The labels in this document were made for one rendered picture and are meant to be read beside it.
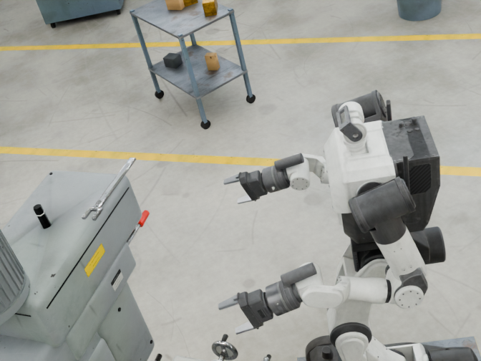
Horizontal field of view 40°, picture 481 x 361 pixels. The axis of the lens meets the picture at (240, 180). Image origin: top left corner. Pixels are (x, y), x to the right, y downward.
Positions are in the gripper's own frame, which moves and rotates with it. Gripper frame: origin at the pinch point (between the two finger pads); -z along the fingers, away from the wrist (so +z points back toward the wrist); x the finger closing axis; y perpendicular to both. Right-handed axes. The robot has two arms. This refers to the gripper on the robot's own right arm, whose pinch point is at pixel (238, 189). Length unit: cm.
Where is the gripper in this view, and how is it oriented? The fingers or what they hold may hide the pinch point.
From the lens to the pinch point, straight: 232.9
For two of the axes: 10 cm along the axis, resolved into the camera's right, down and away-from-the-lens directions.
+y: -0.6, 7.1, -7.0
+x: -4.5, -6.4, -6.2
